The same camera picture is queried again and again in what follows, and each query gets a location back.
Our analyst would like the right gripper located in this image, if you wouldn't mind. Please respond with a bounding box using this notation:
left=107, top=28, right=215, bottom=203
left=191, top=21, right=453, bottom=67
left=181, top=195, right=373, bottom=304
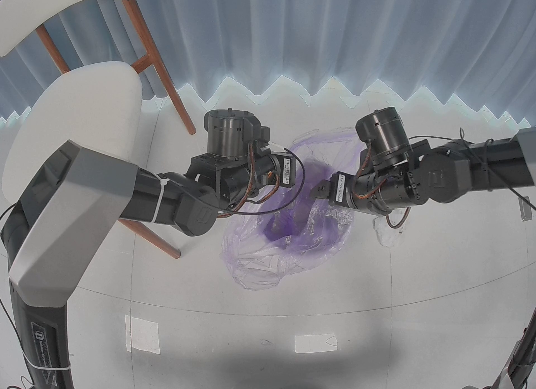
left=312, top=167, right=423, bottom=215

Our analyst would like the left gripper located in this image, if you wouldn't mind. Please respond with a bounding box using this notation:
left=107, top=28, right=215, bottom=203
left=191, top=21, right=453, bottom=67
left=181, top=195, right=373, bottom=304
left=217, top=153, right=286, bottom=213

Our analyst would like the purple plastic bag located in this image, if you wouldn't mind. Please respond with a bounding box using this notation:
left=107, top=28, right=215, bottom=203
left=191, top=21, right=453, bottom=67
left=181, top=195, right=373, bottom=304
left=221, top=128, right=369, bottom=292

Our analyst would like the clear crumpled wrapper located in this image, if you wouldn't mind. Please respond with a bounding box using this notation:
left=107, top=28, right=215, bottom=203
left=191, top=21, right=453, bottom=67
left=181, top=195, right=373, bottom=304
left=372, top=213, right=405, bottom=248

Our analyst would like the pale blue curtain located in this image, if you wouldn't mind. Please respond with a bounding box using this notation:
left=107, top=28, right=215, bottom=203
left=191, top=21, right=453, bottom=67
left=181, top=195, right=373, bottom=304
left=0, top=0, right=536, bottom=126

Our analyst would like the white wooden chair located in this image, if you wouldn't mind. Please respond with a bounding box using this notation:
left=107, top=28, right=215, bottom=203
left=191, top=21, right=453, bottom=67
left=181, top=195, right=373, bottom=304
left=0, top=0, right=197, bottom=260

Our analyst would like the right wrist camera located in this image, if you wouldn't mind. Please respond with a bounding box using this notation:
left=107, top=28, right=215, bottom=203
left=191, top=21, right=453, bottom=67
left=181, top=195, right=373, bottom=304
left=330, top=171, right=351, bottom=207

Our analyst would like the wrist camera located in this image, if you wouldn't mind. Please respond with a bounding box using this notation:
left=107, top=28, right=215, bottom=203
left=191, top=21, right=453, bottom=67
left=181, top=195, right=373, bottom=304
left=279, top=151, right=300, bottom=190
left=330, top=171, right=351, bottom=207

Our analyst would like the black cable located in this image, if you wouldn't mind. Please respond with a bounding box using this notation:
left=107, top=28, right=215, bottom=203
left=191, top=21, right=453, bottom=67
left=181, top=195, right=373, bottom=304
left=218, top=149, right=307, bottom=216

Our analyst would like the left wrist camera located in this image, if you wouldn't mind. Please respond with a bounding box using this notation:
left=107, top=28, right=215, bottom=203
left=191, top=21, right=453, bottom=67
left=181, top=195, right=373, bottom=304
left=279, top=151, right=300, bottom=190

